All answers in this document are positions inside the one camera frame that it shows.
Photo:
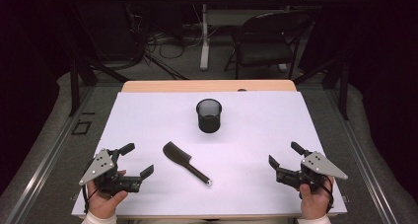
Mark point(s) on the person's left hand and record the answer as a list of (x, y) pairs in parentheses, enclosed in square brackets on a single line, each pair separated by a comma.
[(102, 204)]

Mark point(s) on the person's right hand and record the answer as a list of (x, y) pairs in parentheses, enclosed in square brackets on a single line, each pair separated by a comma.
[(315, 202)]

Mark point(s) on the white table mat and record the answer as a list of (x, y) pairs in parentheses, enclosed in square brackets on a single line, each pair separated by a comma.
[(230, 171)]

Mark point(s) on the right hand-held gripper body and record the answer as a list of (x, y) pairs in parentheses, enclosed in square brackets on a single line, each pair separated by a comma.
[(320, 166)]

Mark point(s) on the metal floor rail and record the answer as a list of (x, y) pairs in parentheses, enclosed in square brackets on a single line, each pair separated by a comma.
[(364, 161), (47, 161)]

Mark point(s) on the wooden table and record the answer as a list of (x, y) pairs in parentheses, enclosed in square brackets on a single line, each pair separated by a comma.
[(148, 86)]

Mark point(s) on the black mesh pen cup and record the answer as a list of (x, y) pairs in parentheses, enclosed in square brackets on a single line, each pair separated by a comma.
[(209, 122)]

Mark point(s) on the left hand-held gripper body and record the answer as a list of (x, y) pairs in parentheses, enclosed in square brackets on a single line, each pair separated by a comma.
[(98, 167)]

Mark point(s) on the black metal stand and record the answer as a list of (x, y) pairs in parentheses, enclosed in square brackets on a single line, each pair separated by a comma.
[(74, 86), (343, 92)]

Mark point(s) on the black folding chair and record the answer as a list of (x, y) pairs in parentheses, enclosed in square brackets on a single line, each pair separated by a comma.
[(266, 51)]

